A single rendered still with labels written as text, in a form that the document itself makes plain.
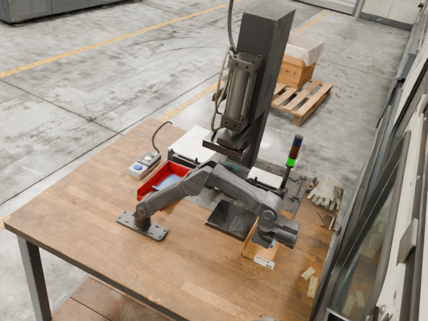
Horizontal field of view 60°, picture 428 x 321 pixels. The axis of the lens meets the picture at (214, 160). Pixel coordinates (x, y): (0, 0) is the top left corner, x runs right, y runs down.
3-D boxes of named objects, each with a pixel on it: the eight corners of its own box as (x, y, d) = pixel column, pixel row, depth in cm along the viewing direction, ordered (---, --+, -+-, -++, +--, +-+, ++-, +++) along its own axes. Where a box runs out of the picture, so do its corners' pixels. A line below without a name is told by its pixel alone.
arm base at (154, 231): (125, 195, 144) (114, 206, 139) (170, 216, 139) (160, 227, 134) (125, 211, 149) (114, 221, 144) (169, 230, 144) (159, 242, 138)
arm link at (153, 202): (152, 209, 141) (213, 179, 122) (142, 220, 136) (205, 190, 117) (142, 196, 140) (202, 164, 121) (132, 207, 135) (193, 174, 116)
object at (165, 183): (151, 191, 160) (151, 186, 158) (171, 174, 171) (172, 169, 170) (165, 198, 158) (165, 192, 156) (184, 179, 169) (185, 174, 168)
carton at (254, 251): (240, 256, 140) (244, 242, 135) (261, 216, 159) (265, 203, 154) (272, 271, 136) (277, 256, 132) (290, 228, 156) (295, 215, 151)
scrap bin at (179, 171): (136, 200, 155) (137, 189, 151) (167, 170, 174) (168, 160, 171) (161, 211, 152) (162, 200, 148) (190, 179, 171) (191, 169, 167)
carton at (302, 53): (278, 64, 533) (287, 28, 504) (318, 78, 511) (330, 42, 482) (257, 76, 484) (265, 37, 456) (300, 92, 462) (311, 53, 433)
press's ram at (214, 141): (199, 153, 158) (209, 89, 141) (223, 128, 178) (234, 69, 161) (238, 168, 153) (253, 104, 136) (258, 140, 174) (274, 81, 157)
